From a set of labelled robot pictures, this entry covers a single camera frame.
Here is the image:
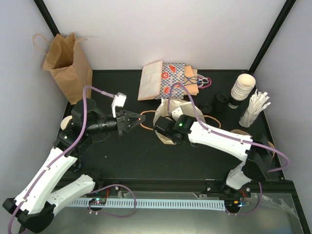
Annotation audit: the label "cream paper bag with handles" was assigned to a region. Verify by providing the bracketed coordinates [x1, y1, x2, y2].
[140, 98, 221, 145]

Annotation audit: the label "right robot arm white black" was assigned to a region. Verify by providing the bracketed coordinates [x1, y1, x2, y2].
[154, 115, 273, 196]

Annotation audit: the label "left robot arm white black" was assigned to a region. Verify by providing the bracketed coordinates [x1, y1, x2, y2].
[2, 98, 146, 234]

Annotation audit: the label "white flat paper bag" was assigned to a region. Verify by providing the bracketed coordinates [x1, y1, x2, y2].
[137, 60, 163, 100]

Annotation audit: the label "brown flat paper bag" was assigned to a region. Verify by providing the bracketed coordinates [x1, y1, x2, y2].
[183, 65, 199, 96]

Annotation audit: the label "blue checkered paper bag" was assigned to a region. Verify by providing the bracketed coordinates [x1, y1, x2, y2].
[154, 63, 185, 99]

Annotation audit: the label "tall black lid stack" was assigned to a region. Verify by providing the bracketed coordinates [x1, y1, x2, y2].
[212, 94, 229, 113]

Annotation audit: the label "left stack of paper cups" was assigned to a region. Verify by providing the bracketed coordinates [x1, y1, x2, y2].
[60, 116, 72, 130]

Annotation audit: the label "standing brown paper bag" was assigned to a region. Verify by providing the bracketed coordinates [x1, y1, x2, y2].
[32, 33, 93, 105]

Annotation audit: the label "small circuit board with LEDs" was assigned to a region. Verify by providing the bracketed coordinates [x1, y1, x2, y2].
[89, 198, 107, 206]

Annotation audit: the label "stack of white paper cups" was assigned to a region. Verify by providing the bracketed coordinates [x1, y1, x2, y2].
[228, 74, 256, 109]

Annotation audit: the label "glass of wrapped stirrers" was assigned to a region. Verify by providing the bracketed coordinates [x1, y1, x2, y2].
[239, 89, 271, 128]

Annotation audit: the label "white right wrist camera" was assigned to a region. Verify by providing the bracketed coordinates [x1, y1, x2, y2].
[171, 106, 184, 121]

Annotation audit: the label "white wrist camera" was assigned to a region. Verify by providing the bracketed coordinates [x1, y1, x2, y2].
[171, 106, 184, 121]
[111, 92, 127, 118]

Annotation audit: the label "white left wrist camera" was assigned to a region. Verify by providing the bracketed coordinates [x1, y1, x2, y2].
[111, 92, 127, 118]

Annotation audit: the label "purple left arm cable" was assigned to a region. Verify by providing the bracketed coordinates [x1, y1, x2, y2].
[7, 85, 115, 234]

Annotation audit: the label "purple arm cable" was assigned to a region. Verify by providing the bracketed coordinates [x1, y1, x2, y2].
[7, 85, 115, 234]
[167, 82, 290, 217]

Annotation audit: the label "coloured bag handle cords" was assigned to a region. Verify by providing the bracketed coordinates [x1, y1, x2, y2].
[184, 73, 213, 89]

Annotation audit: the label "purple cable loop at front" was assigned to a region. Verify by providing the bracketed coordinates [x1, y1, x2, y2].
[87, 183, 138, 217]

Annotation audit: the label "light blue slotted cable duct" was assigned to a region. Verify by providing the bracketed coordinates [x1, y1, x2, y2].
[68, 197, 225, 211]

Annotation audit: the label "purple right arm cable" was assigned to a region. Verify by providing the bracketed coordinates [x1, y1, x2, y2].
[167, 82, 290, 217]

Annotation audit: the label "black left frame post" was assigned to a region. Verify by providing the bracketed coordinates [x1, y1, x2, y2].
[33, 0, 60, 37]

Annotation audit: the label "black frame post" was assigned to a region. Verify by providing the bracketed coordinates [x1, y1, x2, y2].
[33, 0, 60, 37]
[248, 0, 296, 75]

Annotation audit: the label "black right frame post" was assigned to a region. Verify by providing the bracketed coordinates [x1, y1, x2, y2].
[248, 0, 296, 75]

